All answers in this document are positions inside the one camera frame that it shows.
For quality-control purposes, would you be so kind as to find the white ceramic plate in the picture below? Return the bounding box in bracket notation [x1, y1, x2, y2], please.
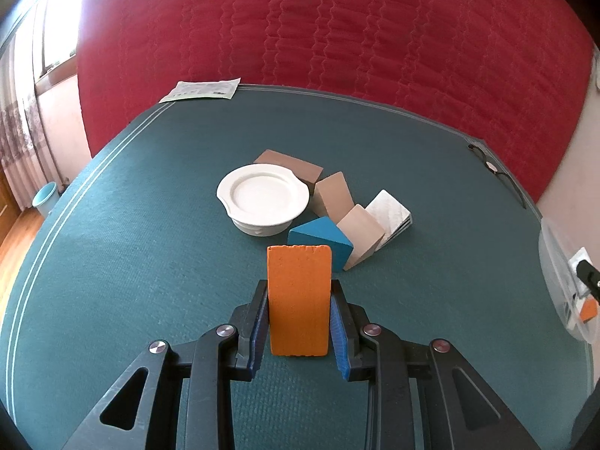
[216, 164, 311, 236]

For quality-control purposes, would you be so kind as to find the window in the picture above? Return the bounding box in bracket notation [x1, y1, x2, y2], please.
[28, 0, 80, 80]

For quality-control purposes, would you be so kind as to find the tan wooden wedge block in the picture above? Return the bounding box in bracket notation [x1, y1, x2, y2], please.
[309, 172, 356, 222]

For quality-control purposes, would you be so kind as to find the white plug charger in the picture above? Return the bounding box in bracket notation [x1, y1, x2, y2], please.
[568, 247, 590, 275]

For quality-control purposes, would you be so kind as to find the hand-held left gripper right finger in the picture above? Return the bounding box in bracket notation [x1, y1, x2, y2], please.
[329, 279, 540, 450]

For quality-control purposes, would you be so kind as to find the patterned curtain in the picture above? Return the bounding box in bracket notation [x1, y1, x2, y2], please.
[0, 23, 48, 212]

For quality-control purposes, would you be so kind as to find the clear plastic bowl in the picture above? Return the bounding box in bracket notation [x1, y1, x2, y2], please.
[538, 218, 600, 343]

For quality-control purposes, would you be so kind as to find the teal table cloth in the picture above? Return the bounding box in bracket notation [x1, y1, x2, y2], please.
[0, 83, 594, 450]

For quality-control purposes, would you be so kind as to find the white marbled block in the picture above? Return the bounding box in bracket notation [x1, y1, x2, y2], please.
[364, 190, 413, 250]

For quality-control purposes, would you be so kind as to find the pale beige wooden block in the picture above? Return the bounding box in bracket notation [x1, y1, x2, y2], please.
[336, 204, 386, 272]

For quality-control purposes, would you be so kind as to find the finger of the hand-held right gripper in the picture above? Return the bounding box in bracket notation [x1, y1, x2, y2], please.
[576, 260, 600, 301]

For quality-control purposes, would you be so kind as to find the light blue waste bin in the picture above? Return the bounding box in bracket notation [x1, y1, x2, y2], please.
[32, 183, 59, 219]

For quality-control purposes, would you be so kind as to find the orange rectangular wooden block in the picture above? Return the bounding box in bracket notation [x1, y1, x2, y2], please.
[267, 244, 333, 358]

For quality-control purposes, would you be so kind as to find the red quilted blanket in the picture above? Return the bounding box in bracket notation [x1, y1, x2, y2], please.
[75, 0, 596, 202]

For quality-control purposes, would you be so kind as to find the white paper sheet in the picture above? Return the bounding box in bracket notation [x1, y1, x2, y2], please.
[158, 78, 242, 104]

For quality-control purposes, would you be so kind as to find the blue triangular wooden block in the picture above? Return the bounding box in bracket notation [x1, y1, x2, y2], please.
[287, 216, 354, 273]

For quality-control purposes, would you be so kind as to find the dark brown flat wooden block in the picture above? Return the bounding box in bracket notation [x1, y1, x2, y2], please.
[253, 150, 325, 185]

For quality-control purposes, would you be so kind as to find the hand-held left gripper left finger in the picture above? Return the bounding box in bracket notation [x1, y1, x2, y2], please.
[61, 279, 271, 450]

